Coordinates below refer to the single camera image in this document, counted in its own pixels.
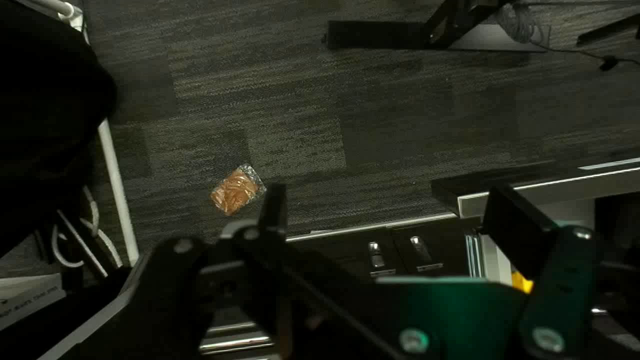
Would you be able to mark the black bulky chair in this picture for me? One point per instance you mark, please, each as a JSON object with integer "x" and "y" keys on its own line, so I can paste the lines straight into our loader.
{"x": 47, "y": 120}

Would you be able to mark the white frame bar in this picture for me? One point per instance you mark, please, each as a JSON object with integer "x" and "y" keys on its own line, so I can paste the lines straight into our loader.
{"x": 118, "y": 193}

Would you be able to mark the orange snack packet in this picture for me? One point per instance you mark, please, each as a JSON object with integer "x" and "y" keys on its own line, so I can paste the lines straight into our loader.
{"x": 237, "y": 191}

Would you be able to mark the black table base bar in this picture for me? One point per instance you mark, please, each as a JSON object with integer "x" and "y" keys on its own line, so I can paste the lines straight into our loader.
{"x": 393, "y": 30}

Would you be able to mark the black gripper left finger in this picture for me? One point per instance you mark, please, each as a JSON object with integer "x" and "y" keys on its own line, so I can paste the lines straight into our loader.
{"x": 201, "y": 280}

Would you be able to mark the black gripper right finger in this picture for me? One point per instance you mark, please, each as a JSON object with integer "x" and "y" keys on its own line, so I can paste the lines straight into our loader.
{"x": 561, "y": 286}

